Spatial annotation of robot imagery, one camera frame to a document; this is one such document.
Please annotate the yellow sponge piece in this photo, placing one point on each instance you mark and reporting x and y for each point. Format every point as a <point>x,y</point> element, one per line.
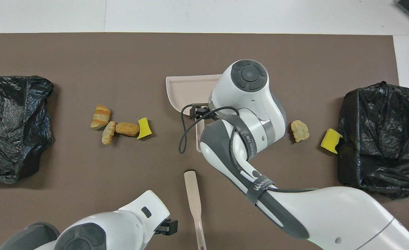
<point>144,128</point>
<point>330,140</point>

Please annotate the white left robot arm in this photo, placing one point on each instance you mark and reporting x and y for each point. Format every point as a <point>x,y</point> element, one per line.
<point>121,225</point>

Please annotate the beige plastic dustpan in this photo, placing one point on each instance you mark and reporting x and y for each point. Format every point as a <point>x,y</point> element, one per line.
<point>190,90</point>

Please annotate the black bag-lined trash bin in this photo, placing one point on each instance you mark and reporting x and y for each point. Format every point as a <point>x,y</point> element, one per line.
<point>381,139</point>
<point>13,132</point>

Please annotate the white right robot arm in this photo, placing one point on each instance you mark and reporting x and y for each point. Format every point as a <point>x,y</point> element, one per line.
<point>260,114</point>

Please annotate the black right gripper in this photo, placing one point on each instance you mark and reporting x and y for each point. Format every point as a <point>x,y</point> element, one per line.
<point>204,113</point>

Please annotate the brown table mat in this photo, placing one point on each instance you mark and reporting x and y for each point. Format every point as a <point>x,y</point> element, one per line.
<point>86,62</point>

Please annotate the pale lumpy bread piece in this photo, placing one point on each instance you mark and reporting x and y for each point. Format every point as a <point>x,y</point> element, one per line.
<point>300,131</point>

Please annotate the beige hand brush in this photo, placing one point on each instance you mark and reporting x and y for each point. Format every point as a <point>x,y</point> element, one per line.
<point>193,194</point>

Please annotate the striped croissant piece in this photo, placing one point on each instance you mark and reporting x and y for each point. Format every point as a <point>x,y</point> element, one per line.
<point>100,117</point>

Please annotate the brown bread roll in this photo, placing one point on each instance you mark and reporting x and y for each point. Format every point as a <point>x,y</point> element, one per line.
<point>127,129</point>

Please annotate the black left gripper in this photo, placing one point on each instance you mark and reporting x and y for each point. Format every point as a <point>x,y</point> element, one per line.
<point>158,228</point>

